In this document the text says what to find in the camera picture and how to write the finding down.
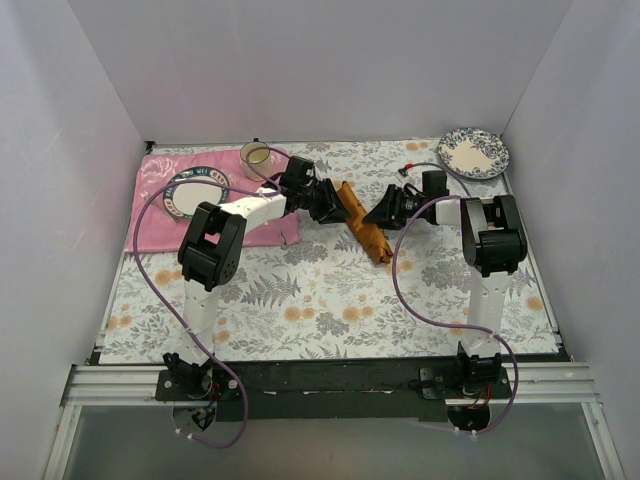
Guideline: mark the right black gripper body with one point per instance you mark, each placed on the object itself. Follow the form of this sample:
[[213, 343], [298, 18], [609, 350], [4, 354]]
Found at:
[[393, 206]]

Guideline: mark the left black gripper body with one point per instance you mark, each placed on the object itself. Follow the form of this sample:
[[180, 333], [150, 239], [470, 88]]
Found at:
[[325, 201]]

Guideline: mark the brown satin napkin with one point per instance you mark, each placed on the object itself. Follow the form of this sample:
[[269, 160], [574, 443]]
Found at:
[[370, 237]]

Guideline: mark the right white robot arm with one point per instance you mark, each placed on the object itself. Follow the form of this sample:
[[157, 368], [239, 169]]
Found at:
[[493, 245]]

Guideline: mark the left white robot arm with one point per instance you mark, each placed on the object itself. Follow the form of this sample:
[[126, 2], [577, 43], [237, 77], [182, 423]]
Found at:
[[211, 249]]

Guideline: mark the blue floral plate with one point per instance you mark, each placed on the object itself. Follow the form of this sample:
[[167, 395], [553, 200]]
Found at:
[[473, 153]]

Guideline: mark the cream enamel mug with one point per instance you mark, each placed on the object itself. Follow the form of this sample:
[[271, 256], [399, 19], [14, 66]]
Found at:
[[256, 160]]

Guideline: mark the metal spoon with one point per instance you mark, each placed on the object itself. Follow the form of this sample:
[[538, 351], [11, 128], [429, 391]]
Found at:
[[284, 244]]

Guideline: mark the floral tablecloth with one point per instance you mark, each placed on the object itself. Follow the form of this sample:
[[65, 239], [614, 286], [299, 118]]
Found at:
[[323, 297]]

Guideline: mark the green rimmed white plate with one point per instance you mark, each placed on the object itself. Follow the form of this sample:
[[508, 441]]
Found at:
[[190, 187]]

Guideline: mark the pink floral placemat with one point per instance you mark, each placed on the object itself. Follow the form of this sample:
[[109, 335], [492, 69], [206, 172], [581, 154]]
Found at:
[[159, 231]]

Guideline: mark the metal fork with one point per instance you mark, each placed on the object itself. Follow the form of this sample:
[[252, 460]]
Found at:
[[154, 202]]

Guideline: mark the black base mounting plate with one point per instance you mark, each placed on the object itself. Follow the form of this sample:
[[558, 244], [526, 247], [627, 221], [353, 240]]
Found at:
[[415, 387]]

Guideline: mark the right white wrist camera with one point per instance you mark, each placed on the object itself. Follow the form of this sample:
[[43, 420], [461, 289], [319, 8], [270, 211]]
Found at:
[[402, 175]]

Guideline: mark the aluminium frame rail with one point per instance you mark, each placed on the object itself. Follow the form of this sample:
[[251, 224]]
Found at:
[[111, 385]]

